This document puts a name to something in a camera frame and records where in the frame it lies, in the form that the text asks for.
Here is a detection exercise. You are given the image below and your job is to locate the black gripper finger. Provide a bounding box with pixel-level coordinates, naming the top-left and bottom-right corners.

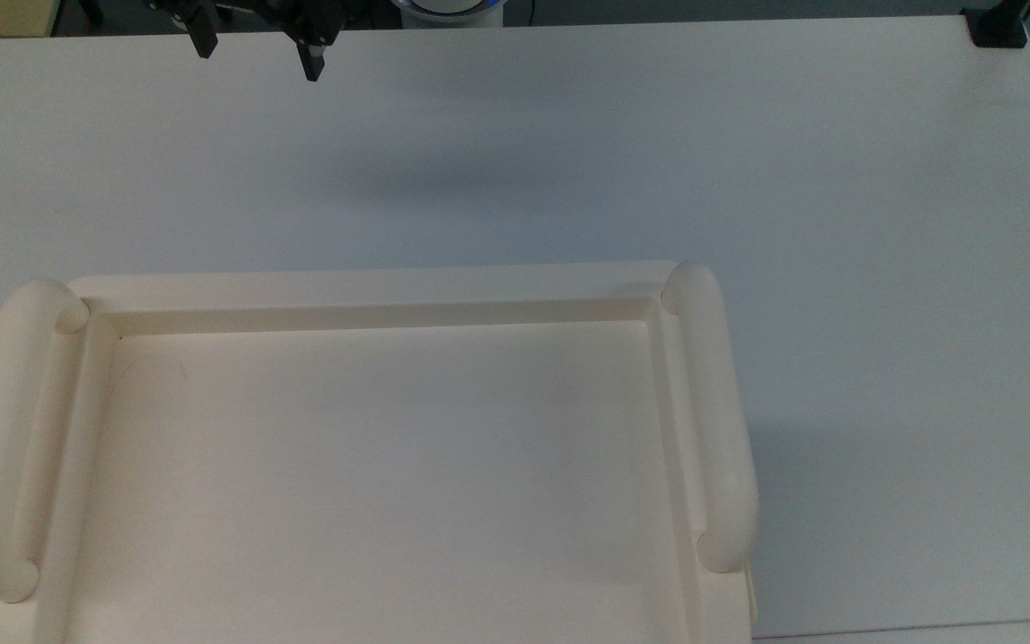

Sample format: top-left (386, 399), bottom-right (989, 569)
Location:
top-left (296, 42), bottom-right (328, 84)
top-left (184, 0), bottom-right (220, 61)

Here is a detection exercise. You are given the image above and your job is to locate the black Franka gripper body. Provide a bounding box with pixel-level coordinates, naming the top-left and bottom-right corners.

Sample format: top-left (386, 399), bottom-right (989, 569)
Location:
top-left (147, 0), bottom-right (342, 46)

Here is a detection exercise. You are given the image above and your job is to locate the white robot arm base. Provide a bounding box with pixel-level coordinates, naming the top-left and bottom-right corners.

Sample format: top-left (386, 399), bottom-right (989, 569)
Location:
top-left (390, 0), bottom-right (509, 30)

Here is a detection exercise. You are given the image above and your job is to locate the cream toy cabinet body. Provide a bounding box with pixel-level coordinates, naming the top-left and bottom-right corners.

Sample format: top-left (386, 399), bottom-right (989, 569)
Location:
top-left (0, 259), bottom-right (760, 644)

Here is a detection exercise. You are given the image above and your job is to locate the cream rounded cabinet rail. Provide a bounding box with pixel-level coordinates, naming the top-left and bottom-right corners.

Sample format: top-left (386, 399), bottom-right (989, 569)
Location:
top-left (661, 262), bottom-right (760, 574)
top-left (0, 278), bottom-right (91, 604)

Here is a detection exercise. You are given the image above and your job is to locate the black table clamp mount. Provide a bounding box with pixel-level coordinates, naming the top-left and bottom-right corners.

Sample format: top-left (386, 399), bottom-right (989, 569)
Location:
top-left (962, 0), bottom-right (1030, 49)

